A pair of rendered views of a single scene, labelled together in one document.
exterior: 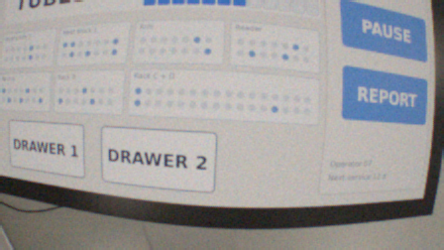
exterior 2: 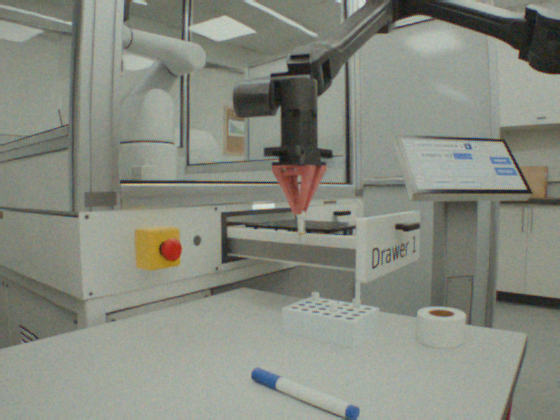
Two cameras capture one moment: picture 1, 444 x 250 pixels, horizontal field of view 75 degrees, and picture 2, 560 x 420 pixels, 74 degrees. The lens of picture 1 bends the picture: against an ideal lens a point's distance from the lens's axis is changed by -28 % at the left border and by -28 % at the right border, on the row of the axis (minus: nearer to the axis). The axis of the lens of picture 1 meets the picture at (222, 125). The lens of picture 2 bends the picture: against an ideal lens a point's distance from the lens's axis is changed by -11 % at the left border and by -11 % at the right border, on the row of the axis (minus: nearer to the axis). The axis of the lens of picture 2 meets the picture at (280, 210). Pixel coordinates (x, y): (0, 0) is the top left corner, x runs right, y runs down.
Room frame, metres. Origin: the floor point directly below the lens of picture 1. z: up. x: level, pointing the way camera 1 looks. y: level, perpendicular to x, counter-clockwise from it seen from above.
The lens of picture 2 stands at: (-1.29, 0.86, 0.98)
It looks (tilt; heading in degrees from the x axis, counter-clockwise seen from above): 3 degrees down; 357
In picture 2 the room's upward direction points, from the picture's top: straight up
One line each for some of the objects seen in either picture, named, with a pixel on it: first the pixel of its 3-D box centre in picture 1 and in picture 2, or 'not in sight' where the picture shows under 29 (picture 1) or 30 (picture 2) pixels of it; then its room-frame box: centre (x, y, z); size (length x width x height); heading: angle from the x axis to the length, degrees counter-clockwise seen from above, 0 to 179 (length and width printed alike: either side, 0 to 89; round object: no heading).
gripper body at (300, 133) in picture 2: not in sight; (299, 136); (-0.66, 0.80, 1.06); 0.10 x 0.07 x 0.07; 141
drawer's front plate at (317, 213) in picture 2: not in sight; (332, 223); (-0.06, 0.63, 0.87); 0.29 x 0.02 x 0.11; 140
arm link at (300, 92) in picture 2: not in sight; (295, 97); (-0.66, 0.80, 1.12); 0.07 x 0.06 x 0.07; 72
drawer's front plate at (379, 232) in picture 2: not in sight; (392, 242); (-0.50, 0.59, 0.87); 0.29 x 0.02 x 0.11; 140
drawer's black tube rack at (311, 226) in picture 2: not in sight; (308, 238); (-0.37, 0.75, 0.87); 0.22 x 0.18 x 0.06; 50
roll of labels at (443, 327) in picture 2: not in sight; (440, 326); (-0.75, 0.60, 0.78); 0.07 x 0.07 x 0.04
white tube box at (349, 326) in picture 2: not in sight; (330, 319); (-0.69, 0.75, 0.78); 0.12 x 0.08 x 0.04; 49
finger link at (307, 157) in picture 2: not in sight; (296, 183); (-0.67, 0.80, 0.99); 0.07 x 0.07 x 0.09; 51
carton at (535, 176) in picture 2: not in sight; (523, 182); (2.07, -1.56, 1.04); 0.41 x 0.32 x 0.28; 44
